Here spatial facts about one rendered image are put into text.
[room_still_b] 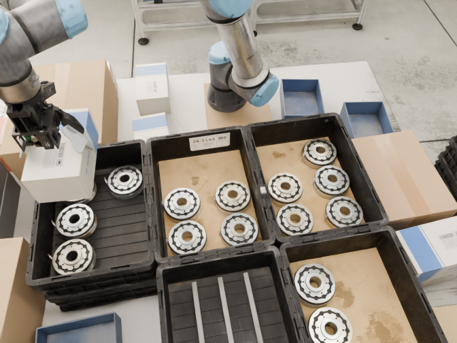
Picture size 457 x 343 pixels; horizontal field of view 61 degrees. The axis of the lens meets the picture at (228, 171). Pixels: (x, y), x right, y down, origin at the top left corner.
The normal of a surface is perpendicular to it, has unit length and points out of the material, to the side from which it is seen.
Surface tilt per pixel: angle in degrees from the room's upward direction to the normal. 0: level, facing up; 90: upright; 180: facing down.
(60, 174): 0
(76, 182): 90
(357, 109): 90
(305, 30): 0
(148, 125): 0
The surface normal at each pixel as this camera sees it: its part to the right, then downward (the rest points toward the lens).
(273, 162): 0.00, -0.58
